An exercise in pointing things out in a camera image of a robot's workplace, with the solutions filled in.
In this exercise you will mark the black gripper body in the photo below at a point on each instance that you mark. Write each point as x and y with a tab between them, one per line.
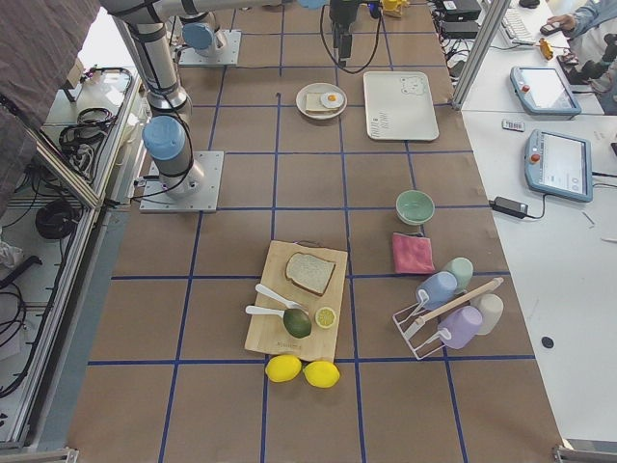
339	11

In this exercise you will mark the white round plate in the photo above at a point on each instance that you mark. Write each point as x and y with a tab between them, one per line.
318	88

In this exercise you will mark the brown crust bread slice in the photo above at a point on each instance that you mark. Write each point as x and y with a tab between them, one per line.
309	272

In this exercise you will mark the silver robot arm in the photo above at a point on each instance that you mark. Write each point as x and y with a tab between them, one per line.
166	137

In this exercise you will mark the bread slice on plate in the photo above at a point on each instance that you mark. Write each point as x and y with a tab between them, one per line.
313	104

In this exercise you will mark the person's hand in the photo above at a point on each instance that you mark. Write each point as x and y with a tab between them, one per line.
566	22

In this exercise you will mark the yellow toy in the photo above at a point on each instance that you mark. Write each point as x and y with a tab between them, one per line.
393	8

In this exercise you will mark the fried egg toy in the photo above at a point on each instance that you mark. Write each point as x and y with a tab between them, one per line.
332	100

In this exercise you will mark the white bear tray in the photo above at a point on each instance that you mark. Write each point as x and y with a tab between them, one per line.
399	106

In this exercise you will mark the white keyboard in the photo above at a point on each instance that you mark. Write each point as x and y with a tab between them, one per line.
514	30

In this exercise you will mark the mint green bowl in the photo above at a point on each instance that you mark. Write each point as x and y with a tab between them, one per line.
414	207

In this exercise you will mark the small remote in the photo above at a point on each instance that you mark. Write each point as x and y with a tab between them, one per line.
513	125

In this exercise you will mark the far teach pendant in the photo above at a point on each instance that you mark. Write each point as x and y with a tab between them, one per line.
544	92

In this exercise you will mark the teach pendant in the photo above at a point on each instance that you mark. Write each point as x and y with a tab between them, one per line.
559	165
544	92

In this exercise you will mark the pink cloth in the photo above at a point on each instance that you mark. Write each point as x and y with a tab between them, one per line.
412	254

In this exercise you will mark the black power adapter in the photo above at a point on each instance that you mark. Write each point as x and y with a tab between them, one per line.
509	207

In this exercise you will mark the near teach pendant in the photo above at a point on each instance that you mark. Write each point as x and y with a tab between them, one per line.
559	165

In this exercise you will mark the green cup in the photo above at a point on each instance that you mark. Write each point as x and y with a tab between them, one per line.
462	269

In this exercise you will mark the blue cup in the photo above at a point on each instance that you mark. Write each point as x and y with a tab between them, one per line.
436	290

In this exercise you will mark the half lemon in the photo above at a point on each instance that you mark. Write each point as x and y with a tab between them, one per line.
325	317

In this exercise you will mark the green avocado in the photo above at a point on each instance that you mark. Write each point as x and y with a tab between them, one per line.
297	323

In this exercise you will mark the wooden cutting board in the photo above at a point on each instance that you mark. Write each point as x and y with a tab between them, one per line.
266	333

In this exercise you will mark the white cup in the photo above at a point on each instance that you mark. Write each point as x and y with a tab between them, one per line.
491	308

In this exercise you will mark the purple cup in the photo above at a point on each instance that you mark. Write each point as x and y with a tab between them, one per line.
457	330

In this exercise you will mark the yellow lemon left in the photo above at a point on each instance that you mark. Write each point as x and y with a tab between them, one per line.
283	368

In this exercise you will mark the yellow lemon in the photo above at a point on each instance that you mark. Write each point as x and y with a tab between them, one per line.
321	374
283	368

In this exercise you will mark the yellow lemon right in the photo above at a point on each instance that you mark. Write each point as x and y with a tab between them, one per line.
321	374

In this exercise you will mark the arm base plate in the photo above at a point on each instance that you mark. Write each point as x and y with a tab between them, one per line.
199	191
204	47

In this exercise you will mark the aluminium frame post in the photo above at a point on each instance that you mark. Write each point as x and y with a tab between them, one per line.
487	32

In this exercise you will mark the white wire cup rack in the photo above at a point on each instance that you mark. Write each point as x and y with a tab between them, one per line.
419	328

